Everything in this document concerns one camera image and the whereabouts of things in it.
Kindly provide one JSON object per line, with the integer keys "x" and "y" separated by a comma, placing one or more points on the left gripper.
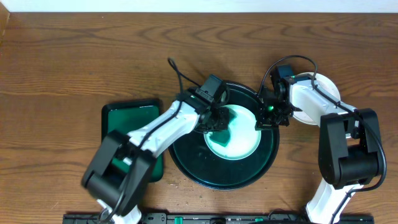
{"x": 216, "y": 119}

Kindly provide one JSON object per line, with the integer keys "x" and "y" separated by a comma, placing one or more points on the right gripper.
{"x": 263, "y": 122}

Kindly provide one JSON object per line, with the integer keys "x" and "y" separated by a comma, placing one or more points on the green sponge cloth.
{"x": 224, "y": 137}

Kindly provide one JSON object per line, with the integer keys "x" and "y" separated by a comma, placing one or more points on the white plate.
{"x": 245, "y": 138}
{"x": 311, "y": 104}

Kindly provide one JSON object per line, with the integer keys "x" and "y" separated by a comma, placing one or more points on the white plate top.
{"x": 311, "y": 104}

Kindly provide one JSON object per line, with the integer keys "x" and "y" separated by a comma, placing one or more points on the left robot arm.
{"x": 142, "y": 146}

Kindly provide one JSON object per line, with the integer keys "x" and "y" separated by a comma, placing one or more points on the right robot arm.
{"x": 351, "y": 158}

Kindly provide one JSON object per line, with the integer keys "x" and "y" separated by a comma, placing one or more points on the round black tray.
{"x": 194, "y": 158}

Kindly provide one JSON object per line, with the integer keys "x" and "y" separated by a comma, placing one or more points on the green rectangular tray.
{"x": 129, "y": 116}

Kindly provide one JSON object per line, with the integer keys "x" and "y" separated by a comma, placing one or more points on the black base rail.
{"x": 163, "y": 218}

